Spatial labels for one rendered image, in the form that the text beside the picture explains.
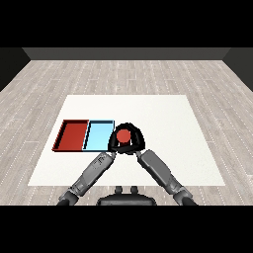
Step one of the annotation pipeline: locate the light blue shallow open box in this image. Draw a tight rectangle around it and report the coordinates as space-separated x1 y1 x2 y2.
82 120 116 152

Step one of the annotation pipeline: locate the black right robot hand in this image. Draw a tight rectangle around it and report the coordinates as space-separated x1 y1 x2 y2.
126 123 146 155

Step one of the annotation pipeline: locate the red shallow open box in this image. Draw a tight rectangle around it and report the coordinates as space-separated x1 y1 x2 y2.
51 119 91 153

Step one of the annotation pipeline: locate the small red can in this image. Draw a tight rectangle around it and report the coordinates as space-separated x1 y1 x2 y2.
116 128 132 144

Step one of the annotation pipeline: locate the dark grey robot body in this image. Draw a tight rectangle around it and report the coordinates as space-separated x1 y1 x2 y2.
96 186 158 207

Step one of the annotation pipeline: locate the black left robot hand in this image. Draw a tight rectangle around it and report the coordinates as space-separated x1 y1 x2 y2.
108 123 128 155

